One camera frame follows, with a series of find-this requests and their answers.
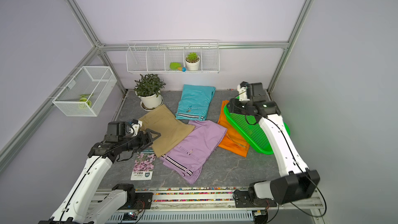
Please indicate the white wire wall shelf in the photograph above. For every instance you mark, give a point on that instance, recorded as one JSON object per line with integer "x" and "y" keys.
{"x": 155, "y": 56}

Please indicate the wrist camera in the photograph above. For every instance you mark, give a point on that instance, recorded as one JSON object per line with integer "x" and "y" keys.
{"x": 123, "y": 128}
{"x": 251, "y": 92}

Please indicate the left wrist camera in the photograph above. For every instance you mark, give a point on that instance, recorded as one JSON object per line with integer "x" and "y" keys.
{"x": 123, "y": 128}

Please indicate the purple pants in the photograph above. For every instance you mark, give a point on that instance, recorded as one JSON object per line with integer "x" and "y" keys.
{"x": 189, "y": 156}

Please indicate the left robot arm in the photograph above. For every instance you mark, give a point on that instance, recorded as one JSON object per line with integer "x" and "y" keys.
{"x": 120, "y": 137}

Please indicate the white wire side basket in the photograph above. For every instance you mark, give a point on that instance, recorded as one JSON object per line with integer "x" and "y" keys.
{"x": 99, "y": 80}

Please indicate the orange pants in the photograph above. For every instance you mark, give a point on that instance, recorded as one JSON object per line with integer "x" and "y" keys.
{"x": 232, "y": 140}

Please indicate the green plastic basket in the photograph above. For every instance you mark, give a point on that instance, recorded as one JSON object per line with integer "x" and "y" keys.
{"x": 255, "y": 130}

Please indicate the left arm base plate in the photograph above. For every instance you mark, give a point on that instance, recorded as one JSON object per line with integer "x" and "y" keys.
{"x": 142, "y": 200}

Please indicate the khaki pants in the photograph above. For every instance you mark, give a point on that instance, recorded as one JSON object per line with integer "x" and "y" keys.
{"x": 172, "y": 130}

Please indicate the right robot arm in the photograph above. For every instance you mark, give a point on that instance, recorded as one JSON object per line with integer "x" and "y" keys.
{"x": 296, "y": 181}

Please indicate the flower seed packet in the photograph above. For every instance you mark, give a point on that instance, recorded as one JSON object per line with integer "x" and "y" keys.
{"x": 143, "y": 166}

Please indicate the green toy shovel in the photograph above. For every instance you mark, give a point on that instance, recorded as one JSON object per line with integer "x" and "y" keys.
{"x": 174, "y": 66}

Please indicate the large potted plant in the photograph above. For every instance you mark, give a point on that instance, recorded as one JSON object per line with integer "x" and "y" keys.
{"x": 148, "y": 89}

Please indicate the green item in side basket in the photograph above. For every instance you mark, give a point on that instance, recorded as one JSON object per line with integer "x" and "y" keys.
{"x": 84, "y": 101}

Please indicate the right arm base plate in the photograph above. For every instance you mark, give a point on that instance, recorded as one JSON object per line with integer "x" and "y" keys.
{"x": 244, "y": 199}

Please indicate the teal folded pants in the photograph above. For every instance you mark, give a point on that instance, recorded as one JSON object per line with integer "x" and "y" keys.
{"x": 194, "y": 102}

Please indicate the small potted succulent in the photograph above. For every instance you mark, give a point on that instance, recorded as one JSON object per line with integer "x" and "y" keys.
{"x": 192, "y": 61}

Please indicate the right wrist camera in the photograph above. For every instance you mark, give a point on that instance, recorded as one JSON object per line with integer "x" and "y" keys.
{"x": 251, "y": 92}

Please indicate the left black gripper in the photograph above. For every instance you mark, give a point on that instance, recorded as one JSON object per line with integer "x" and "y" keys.
{"x": 145, "y": 142}

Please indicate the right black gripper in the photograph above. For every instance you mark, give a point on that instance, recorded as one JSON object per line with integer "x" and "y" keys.
{"x": 236, "y": 107}

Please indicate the aluminium mounting rail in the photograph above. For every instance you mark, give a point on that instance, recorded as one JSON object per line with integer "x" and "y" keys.
{"x": 204, "y": 204}

